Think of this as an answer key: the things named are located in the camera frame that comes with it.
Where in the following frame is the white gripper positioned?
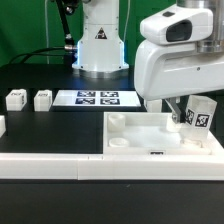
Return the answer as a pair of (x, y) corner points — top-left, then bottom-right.
(134, 40), (224, 124)

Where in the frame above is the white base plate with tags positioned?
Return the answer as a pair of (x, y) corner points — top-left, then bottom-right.
(53, 90), (140, 107)

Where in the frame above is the black cable on table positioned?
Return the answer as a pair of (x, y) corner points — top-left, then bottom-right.
(7, 46), (78, 65)

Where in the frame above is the white square table top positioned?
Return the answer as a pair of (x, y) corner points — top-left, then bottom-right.
(103, 112), (224, 156)

